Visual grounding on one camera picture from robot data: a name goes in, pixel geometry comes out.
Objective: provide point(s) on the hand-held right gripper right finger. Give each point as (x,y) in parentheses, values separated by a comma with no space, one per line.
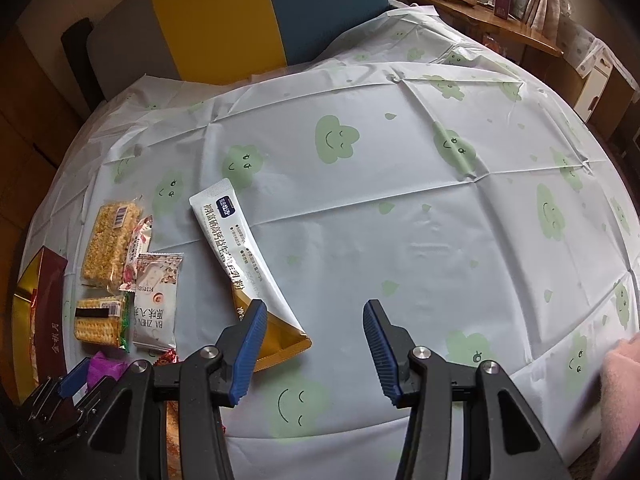
(382,355)

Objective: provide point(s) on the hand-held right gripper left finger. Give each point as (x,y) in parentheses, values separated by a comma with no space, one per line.
(247,350)

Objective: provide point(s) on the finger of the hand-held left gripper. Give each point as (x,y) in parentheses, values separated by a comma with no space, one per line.
(97,400)
(70,382)

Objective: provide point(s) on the purple wrapper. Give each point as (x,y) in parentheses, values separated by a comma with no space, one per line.
(107,367)

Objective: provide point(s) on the white cake snack packet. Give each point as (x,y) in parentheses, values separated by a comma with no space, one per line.
(155,305)

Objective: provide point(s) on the rose-print snack packet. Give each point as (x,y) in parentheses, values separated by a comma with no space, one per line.
(136,255)

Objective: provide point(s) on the clear cracker packet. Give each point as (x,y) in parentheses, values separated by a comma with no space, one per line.
(97,327)

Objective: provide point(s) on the maroon gift box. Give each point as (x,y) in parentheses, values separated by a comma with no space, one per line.
(47,320)

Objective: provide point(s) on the red wrapper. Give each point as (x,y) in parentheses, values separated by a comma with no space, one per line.
(167,358)

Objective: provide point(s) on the orange snack packet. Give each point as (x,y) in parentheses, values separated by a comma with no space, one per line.
(172,435)

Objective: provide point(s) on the long white gold sachet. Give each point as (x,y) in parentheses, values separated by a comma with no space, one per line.
(240,240)

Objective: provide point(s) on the clear rice crisp bar packet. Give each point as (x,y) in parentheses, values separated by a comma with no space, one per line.
(107,245)

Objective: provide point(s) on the white cloud-print tablecloth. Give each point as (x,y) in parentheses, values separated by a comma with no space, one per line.
(400,210)

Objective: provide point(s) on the pink cloth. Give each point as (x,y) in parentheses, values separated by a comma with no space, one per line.
(620,400)

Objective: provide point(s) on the yellow blue grey chair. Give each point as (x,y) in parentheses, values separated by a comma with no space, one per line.
(215,15)

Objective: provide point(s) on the wooden shelf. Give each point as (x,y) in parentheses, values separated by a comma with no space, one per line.
(500,27)

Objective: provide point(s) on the white patterned paper bag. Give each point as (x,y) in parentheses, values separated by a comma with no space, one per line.
(597,80)

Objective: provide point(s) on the purple box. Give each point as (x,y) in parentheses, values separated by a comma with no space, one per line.
(501,2)

